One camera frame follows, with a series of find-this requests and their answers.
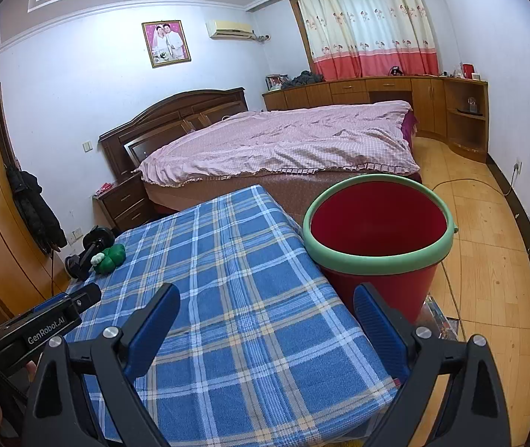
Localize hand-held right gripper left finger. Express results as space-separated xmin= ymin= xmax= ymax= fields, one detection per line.
xmin=22 ymin=282 xmax=182 ymax=447

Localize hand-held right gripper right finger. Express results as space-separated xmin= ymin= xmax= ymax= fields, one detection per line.
xmin=353 ymin=282 xmax=512 ymax=447

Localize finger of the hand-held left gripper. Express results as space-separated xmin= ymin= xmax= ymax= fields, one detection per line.
xmin=32 ymin=283 xmax=103 ymax=321

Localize red bucket with green rim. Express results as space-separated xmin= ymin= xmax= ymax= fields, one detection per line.
xmin=302 ymin=174 xmax=459 ymax=324

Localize green plush toy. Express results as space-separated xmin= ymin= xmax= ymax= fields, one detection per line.
xmin=92 ymin=243 xmax=127 ymax=273

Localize black dumbbell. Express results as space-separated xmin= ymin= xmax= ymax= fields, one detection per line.
xmin=64 ymin=226 xmax=116 ymax=282

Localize black jacket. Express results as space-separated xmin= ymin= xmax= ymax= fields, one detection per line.
xmin=6 ymin=165 xmax=68 ymax=254

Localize dark wooden nightstand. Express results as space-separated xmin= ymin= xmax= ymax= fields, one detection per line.
xmin=93 ymin=174 xmax=154 ymax=234

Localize blue plaid blanket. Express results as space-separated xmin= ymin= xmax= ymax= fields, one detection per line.
xmin=63 ymin=184 xmax=398 ymax=447

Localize brown bed base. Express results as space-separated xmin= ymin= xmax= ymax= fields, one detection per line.
xmin=141 ymin=170 xmax=424 ymax=224

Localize dark wooden headboard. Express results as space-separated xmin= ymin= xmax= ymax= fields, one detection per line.
xmin=98 ymin=86 xmax=247 ymax=182

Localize purple cloth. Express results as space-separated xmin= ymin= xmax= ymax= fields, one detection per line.
xmin=402 ymin=112 xmax=419 ymax=143

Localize bed with pink cover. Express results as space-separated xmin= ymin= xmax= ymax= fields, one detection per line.
xmin=137 ymin=101 xmax=421 ymax=186

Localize low wooden cabinet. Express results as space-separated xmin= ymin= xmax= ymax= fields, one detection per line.
xmin=262 ymin=76 xmax=447 ymax=138

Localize wooden corner shelf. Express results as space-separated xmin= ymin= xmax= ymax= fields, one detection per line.
xmin=442 ymin=76 xmax=489 ymax=164

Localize dark clothes pile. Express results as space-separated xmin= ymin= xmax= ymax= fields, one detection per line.
xmin=284 ymin=71 xmax=324 ymax=88

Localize framed wedding photo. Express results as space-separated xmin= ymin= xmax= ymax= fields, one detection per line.
xmin=141 ymin=19 xmax=192 ymax=69

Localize cream and red curtain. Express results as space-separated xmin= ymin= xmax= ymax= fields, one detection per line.
xmin=295 ymin=0 xmax=440 ymax=82

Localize thin floor cable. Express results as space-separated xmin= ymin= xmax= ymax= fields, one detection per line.
xmin=432 ymin=163 xmax=521 ymax=340

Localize wall air conditioner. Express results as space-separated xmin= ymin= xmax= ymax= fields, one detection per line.
xmin=205 ymin=19 xmax=253 ymax=40

